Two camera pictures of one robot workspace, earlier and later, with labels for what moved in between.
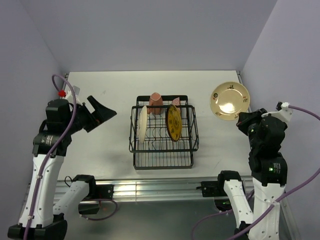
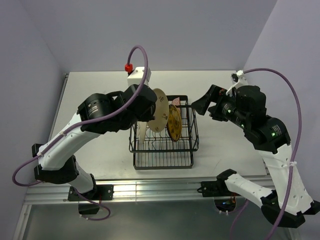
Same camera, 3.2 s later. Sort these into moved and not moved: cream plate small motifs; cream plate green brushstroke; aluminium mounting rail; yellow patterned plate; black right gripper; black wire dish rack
Moved: black right gripper; cream plate small motifs
Not moved: black wire dish rack; yellow patterned plate; aluminium mounting rail; cream plate green brushstroke
